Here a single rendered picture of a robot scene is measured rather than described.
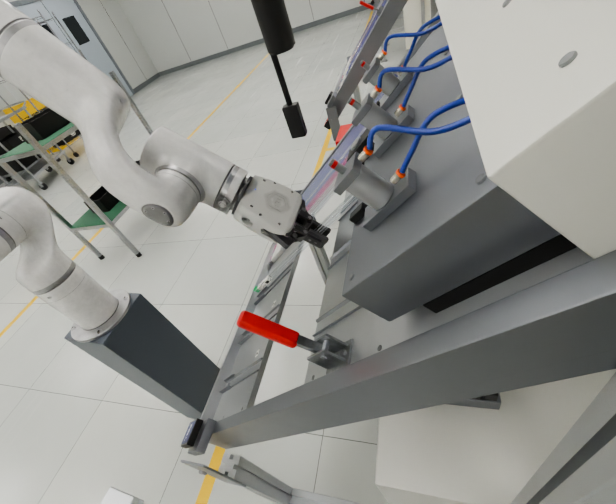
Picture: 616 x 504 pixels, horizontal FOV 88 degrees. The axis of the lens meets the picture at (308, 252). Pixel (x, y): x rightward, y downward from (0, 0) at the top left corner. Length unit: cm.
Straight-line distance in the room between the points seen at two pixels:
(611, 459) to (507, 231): 14
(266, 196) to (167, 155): 16
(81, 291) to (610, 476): 106
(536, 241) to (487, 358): 7
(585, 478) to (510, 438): 42
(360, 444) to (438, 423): 68
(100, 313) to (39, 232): 27
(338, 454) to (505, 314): 121
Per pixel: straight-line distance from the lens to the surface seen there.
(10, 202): 103
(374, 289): 23
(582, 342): 21
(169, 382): 130
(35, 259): 106
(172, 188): 51
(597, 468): 29
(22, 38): 61
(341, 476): 136
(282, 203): 56
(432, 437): 71
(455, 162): 22
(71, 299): 108
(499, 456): 71
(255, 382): 56
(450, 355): 22
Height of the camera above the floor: 131
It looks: 41 degrees down
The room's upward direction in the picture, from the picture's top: 23 degrees counter-clockwise
